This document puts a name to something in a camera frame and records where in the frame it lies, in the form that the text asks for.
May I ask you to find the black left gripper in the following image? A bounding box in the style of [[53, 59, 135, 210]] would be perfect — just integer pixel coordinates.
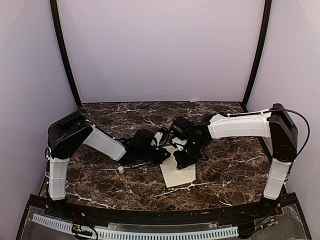
[[137, 146, 170, 164]]

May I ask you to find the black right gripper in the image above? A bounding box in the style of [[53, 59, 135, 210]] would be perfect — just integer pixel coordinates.
[[173, 139, 205, 169]]

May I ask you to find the cream paper envelope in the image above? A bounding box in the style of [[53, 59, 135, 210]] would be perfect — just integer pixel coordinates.
[[160, 146, 196, 188]]

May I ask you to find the white glue stick cap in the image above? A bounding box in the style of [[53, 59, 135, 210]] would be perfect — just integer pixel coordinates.
[[118, 166, 125, 174]]

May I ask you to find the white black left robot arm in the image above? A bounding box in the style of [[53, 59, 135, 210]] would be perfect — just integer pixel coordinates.
[[45, 110, 171, 218]]

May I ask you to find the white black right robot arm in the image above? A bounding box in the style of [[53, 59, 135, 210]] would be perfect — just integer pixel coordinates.
[[169, 103, 307, 217]]

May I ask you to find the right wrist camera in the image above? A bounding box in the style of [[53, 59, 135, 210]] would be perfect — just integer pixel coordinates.
[[170, 137, 187, 151]]

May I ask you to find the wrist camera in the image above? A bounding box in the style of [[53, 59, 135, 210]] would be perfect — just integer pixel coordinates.
[[150, 127, 170, 150], [170, 137, 187, 151]]

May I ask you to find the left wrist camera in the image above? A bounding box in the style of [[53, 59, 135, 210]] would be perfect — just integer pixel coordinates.
[[150, 127, 170, 150]]

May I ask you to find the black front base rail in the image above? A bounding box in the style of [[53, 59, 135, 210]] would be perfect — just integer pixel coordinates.
[[25, 193, 299, 226]]

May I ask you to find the white slotted cable duct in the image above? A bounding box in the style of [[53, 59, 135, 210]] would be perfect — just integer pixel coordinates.
[[31, 213, 239, 240]]

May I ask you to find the black enclosure frame post right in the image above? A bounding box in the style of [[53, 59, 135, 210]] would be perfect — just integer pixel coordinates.
[[242, 0, 272, 107]]

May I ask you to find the black enclosure frame post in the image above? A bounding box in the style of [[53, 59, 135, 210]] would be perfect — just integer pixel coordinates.
[[49, 0, 82, 108], [242, 0, 272, 107]]

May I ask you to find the black enclosure frame post left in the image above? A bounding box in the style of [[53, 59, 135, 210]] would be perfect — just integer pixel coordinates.
[[49, 0, 82, 108]]

